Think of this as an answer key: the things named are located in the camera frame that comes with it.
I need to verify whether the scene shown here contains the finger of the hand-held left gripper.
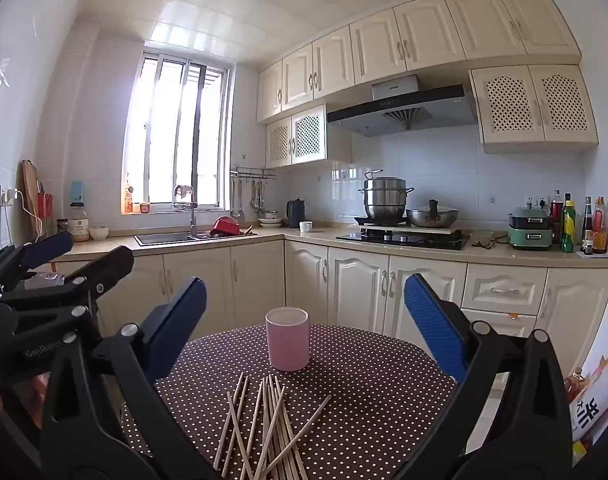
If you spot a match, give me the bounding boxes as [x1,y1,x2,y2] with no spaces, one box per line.
[0,246,135,312]
[0,231,75,306]

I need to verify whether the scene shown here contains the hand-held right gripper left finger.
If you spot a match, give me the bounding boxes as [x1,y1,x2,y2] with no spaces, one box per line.
[40,276,220,480]

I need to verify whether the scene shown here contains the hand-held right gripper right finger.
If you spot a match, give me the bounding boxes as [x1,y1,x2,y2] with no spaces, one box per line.
[398,274,575,480]

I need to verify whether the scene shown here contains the pink cup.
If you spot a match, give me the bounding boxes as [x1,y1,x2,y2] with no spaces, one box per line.
[265,306,311,372]

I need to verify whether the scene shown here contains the bundle of wooden chopsticks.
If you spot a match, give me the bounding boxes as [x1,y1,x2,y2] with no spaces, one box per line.
[214,372,332,480]

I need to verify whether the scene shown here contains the jar with white lid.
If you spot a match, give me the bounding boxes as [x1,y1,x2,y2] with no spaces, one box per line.
[66,202,90,242]

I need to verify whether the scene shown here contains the wooden cutting board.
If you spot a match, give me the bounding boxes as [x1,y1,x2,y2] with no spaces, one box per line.
[21,160,47,241]

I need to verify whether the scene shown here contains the steel sink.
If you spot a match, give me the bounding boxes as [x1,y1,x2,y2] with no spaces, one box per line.
[134,231,210,247]

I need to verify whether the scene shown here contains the black gas stove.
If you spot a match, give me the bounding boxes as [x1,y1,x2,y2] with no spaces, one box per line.
[335,227,471,251]

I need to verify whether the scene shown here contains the steel faucet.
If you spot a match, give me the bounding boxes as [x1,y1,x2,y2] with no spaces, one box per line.
[174,185,199,238]

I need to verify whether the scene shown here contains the steel wok with lid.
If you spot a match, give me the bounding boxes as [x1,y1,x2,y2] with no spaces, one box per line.
[406,200,460,228]

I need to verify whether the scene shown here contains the brown polka dot tablecloth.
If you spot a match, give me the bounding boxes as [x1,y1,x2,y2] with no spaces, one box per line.
[120,324,459,480]

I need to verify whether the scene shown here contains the red plastic basin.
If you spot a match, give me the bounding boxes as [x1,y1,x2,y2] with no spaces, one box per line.
[210,216,240,238]

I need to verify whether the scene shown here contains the steel ladle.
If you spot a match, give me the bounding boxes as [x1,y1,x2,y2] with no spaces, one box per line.
[230,180,245,221]

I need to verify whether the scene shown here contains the green electric cooker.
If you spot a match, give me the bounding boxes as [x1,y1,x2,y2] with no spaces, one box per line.
[508,207,554,251]

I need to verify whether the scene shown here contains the steel steamer pot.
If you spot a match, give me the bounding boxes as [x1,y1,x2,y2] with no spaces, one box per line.
[358,170,415,220]

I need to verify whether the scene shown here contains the kitchen window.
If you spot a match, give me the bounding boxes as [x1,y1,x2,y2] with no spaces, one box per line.
[125,50,233,215]

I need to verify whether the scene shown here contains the black electric kettle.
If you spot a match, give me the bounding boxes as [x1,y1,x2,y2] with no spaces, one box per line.
[285,198,306,229]

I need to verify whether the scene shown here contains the green bottle yellow cap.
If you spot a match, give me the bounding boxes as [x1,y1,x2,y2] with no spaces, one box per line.
[561,200,577,253]

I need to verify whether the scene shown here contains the dark bottle red label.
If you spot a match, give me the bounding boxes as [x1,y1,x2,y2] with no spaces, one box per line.
[550,190,565,246]

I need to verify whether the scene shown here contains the white printed rice bag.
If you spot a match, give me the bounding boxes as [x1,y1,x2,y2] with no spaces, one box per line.
[566,345,608,466]

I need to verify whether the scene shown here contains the dark soy sauce bottle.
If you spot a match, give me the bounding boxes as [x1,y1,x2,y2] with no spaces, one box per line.
[581,196,595,253]

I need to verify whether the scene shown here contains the range hood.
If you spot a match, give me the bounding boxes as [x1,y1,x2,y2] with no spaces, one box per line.
[326,74,479,138]

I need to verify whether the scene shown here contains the cream lattice door cabinet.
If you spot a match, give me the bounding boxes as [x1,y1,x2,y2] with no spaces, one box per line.
[469,64,599,155]
[265,105,352,168]

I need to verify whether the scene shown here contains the white charging cable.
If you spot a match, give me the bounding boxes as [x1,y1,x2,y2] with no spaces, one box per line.
[6,192,46,239]

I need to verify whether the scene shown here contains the wall utensil rail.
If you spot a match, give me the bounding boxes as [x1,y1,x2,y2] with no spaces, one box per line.
[230,165,277,181]

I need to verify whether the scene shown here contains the cream wall cabinets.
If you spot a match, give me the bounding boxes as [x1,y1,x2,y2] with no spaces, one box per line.
[256,0,582,123]

